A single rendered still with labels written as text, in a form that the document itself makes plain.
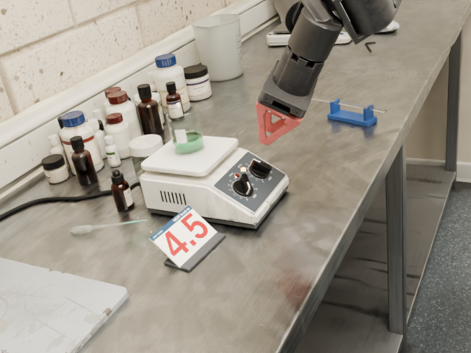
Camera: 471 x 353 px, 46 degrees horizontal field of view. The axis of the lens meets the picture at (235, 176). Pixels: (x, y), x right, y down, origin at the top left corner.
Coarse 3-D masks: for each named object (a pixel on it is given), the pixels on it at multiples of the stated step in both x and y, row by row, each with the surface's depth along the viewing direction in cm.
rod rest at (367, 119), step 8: (336, 104) 113; (336, 112) 114; (344, 112) 113; (352, 112) 113; (368, 112) 108; (344, 120) 111; (352, 120) 110; (360, 120) 108; (368, 120) 108; (376, 120) 109
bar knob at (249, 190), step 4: (244, 176) 82; (240, 180) 83; (244, 180) 82; (248, 180) 82; (236, 184) 83; (240, 184) 83; (244, 184) 82; (248, 184) 81; (236, 188) 82; (240, 188) 82; (244, 188) 81; (248, 188) 81; (252, 188) 83; (236, 192) 82; (240, 192) 82; (244, 192) 82; (248, 192) 81; (252, 192) 83
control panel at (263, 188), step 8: (248, 152) 90; (240, 160) 88; (248, 160) 88; (232, 168) 86; (240, 168) 86; (248, 168) 87; (272, 168) 89; (224, 176) 84; (232, 176) 84; (240, 176) 85; (248, 176) 85; (272, 176) 87; (280, 176) 88; (216, 184) 82; (224, 184) 82; (232, 184) 83; (256, 184) 85; (264, 184) 85; (272, 184) 86; (224, 192) 81; (232, 192) 82; (256, 192) 83; (264, 192) 84; (240, 200) 81; (248, 200) 81; (256, 200) 82; (264, 200) 83; (248, 208) 80; (256, 208) 81
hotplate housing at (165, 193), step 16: (224, 160) 87; (144, 176) 87; (160, 176) 86; (176, 176) 85; (192, 176) 84; (208, 176) 83; (144, 192) 88; (160, 192) 86; (176, 192) 84; (192, 192) 83; (208, 192) 81; (272, 192) 85; (160, 208) 88; (176, 208) 86; (192, 208) 85; (208, 208) 83; (224, 208) 81; (240, 208) 80; (272, 208) 86; (240, 224) 82; (256, 224) 81
